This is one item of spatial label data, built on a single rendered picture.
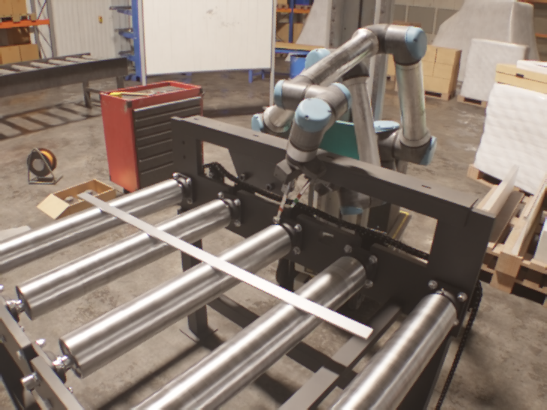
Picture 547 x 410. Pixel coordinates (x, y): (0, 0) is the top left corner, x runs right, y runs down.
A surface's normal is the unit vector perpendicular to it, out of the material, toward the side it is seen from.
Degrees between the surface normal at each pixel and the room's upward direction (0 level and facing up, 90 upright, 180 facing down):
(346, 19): 90
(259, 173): 90
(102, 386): 0
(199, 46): 90
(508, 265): 90
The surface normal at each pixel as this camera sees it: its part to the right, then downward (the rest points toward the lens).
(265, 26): 0.44, 0.42
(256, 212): -0.63, 0.33
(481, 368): 0.04, -0.89
